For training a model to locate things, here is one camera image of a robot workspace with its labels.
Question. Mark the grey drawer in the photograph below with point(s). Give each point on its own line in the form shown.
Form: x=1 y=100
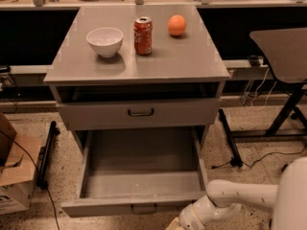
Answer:
x=138 y=171
x=139 y=114

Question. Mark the dark side table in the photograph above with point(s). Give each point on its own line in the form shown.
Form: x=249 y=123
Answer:
x=286 y=53

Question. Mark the cardboard box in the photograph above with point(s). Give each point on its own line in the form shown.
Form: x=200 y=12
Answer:
x=19 y=156

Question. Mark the red soda can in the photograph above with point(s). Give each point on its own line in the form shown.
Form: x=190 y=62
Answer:
x=143 y=28

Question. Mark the white ceramic bowl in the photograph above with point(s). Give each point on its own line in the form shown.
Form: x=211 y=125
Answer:
x=105 y=42

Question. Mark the black power adapter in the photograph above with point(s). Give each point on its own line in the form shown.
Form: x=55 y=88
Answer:
x=255 y=61

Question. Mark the black bar right floor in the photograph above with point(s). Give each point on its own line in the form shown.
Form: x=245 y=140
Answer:
x=236 y=159

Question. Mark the black bar floor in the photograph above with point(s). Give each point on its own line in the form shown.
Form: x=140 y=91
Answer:
x=236 y=159
x=53 y=132

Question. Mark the orange fruit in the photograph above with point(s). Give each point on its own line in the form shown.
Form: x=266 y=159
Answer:
x=176 y=25

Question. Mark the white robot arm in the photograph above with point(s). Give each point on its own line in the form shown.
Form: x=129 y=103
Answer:
x=224 y=199

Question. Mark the black bar left floor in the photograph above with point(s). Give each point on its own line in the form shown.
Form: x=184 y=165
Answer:
x=53 y=132

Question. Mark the grey top drawer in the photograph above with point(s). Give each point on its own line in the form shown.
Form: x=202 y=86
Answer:
x=139 y=114

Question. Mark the grey drawer cabinet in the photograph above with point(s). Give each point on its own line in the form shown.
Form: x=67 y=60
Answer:
x=179 y=67

